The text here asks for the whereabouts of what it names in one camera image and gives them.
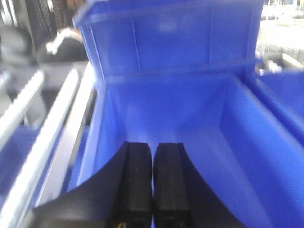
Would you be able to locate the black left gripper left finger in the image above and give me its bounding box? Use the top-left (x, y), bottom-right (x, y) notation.
top-left (22, 142), bottom-right (152, 228)

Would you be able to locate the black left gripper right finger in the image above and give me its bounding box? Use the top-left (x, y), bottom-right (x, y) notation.
top-left (153, 143), bottom-right (245, 228)

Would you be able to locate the blue neighbouring bin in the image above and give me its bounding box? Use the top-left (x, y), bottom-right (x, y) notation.
top-left (246, 71), bottom-right (304, 145)

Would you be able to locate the blue target bin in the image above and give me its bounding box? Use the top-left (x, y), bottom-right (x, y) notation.
top-left (68, 71), bottom-right (304, 228)

